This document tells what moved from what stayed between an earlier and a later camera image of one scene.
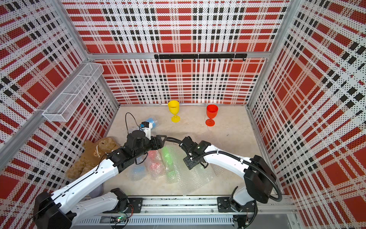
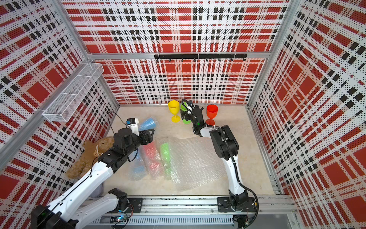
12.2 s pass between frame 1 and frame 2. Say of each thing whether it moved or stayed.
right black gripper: moved
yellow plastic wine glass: stayed
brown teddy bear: stayed
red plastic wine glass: stayed
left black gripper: moved
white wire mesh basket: stayed
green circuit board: stayed
